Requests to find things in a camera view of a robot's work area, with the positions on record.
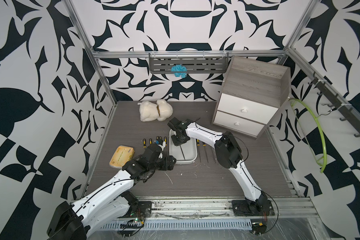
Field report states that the file with yellow handle seven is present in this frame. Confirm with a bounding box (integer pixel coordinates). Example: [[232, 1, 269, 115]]
[[196, 139, 201, 163]]

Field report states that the file with yellow handle six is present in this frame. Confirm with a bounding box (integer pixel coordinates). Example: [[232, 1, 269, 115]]
[[202, 142, 209, 163]]

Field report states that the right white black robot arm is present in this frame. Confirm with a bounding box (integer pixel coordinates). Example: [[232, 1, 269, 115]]
[[168, 118, 275, 217]]

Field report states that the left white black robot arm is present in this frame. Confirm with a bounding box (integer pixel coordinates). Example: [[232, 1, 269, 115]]
[[47, 140, 177, 240]]

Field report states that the white plastic storage box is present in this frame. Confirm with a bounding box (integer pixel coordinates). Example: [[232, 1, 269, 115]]
[[169, 130, 198, 165]]

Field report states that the white plush toy animal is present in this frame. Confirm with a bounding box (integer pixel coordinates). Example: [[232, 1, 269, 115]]
[[138, 100, 174, 122]]

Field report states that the yellow sponge pad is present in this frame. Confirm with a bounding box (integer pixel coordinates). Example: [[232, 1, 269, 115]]
[[109, 145, 135, 169]]

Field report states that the teal crumpled cloth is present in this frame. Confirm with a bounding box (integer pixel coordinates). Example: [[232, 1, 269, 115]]
[[171, 65, 188, 79]]

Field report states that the grey white drawer cabinet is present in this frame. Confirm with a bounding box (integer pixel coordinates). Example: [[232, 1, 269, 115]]
[[212, 57, 292, 139]]

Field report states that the green hoop tube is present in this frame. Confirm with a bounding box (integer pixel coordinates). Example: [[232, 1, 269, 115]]
[[289, 98, 328, 174]]

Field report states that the grey wall shelf rack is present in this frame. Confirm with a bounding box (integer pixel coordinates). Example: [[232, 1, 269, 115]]
[[148, 52, 229, 74]]

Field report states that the aluminium cage frame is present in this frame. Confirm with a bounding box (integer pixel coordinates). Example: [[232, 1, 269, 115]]
[[71, 1, 360, 240]]

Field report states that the grey wall hook rail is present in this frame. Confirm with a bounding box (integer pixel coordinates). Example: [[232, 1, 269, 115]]
[[309, 72, 360, 138]]

